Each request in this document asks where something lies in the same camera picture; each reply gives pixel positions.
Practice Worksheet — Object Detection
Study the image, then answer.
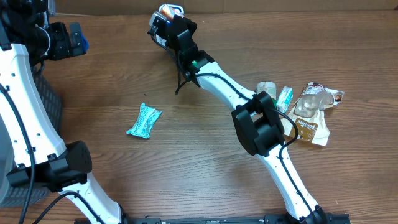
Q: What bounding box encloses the green lid jar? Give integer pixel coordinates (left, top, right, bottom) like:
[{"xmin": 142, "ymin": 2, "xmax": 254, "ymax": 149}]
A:
[{"xmin": 256, "ymin": 81, "xmax": 277, "ymax": 106}]

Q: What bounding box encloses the brown nut snack bag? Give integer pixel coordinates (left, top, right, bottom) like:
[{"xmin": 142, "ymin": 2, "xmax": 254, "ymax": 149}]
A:
[{"xmin": 288, "ymin": 82, "xmax": 345, "ymax": 146}]

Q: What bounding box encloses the grey plastic mesh basket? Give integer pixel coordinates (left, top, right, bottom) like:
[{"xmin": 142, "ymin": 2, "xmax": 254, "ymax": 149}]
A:
[{"xmin": 1, "ymin": 67, "xmax": 63, "ymax": 208}]

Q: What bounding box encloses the small teal white carton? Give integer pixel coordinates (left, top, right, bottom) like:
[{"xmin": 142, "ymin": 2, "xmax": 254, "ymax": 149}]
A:
[{"xmin": 276, "ymin": 86, "xmax": 293, "ymax": 113}]

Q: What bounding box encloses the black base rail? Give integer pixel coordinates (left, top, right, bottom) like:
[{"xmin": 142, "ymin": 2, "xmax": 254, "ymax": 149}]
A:
[{"xmin": 73, "ymin": 213, "xmax": 351, "ymax": 224}]

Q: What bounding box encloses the orange snack packet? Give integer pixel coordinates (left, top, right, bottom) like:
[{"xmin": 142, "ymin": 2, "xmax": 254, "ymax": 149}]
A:
[{"xmin": 158, "ymin": 4, "xmax": 185, "ymax": 19}]

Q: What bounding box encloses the teal snack bar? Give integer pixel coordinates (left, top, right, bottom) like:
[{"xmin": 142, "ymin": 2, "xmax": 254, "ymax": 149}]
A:
[{"xmin": 126, "ymin": 103, "xmax": 163, "ymax": 139}]

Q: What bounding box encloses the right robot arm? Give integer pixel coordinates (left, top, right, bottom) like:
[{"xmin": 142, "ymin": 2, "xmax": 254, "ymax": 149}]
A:
[{"xmin": 150, "ymin": 12, "xmax": 328, "ymax": 223}]

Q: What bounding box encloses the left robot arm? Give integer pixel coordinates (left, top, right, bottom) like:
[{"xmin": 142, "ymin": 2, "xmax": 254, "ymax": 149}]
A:
[{"xmin": 1, "ymin": 1, "xmax": 128, "ymax": 223}]

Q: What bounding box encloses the white barcode scanner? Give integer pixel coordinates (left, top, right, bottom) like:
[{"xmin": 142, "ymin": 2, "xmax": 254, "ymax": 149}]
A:
[{"xmin": 154, "ymin": 4, "xmax": 185, "ymax": 47}]

